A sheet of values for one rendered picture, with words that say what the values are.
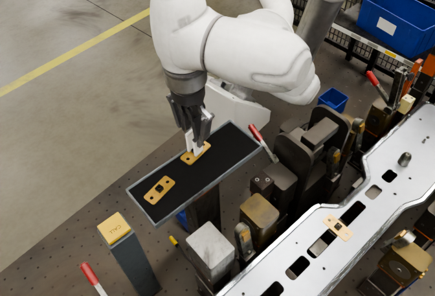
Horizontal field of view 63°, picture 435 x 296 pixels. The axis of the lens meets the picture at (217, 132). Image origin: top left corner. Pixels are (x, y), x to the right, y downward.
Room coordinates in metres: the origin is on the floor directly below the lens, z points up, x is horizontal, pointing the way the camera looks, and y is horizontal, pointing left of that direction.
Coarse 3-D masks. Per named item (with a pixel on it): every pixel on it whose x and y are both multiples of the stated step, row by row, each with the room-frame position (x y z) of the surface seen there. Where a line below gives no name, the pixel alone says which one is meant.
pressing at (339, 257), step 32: (416, 128) 0.79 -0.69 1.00; (384, 160) 0.67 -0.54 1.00; (416, 160) 0.66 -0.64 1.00; (352, 192) 0.55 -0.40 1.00; (384, 192) 0.55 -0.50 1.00; (416, 192) 0.54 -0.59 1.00; (320, 224) 0.45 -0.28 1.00; (352, 224) 0.45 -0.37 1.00; (384, 224) 0.45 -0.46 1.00; (256, 256) 0.37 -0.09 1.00; (288, 256) 0.37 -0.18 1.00; (320, 256) 0.36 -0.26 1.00; (352, 256) 0.36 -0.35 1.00; (224, 288) 0.29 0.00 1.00; (256, 288) 0.29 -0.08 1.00; (288, 288) 0.28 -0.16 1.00; (320, 288) 0.28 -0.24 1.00
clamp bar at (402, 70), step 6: (402, 66) 0.88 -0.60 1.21; (396, 72) 0.86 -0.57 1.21; (402, 72) 0.85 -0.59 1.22; (396, 78) 0.85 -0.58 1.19; (402, 78) 0.86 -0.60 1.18; (408, 78) 0.83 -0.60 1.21; (396, 84) 0.84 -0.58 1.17; (402, 84) 0.85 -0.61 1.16; (396, 90) 0.84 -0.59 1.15; (390, 96) 0.84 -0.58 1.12; (396, 96) 0.83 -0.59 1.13; (390, 102) 0.84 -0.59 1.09; (396, 102) 0.85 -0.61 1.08; (396, 108) 0.84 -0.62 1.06
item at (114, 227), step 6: (114, 216) 0.42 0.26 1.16; (120, 216) 0.42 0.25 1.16; (102, 222) 0.41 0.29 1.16; (108, 222) 0.41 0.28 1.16; (114, 222) 0.41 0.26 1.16; (120, 222) 0.41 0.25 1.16; (102, 228) 0.39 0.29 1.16; (108, 228) 0.39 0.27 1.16; (114, 228) 0.39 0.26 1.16; (120, 228) 0.39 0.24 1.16; (126, 228) 0.39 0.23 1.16; (102, 234) 0.38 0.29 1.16; (108, 234) 0.38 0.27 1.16; (114, 234) 0.38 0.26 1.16; (120, 234) 0.38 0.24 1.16; (108, 240) 0.36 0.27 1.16; (114, 240) 0.36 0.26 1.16
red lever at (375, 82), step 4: (368, 72) 0.93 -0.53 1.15; (368, 76) 0.92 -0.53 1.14; (372, 76) 0.92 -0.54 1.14; (372, 80) 0.91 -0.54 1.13; (376, 80) 0.91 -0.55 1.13; (372, 84) 0.91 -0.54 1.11; (376, 84) 0.90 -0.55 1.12; (376, 88) 0.89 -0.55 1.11; (380, 88) 0.89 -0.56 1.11; (380, 92) 0.88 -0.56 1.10; (384, 92) 0.88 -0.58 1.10; (384, 96) 0.87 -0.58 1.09; (384, 100) 0.86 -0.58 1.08
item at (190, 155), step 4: (208, 144) 0.59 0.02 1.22; (192, 148) 0.58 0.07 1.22; (204, 148) 0.58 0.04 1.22; (188, 152) 0.57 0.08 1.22; (192, 152) 0.57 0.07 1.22; (204, 152) 0.57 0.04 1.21; (184, 156) 0.56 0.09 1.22; (188, 156) 0.56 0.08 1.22; (192, 156) 0.56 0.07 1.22; (200, 156) 0.56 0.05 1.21; (184, 160) 0.55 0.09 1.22; (188, 160) 0.55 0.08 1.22; (192, 160) 0.54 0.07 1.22; (188, 164) 0.53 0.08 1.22
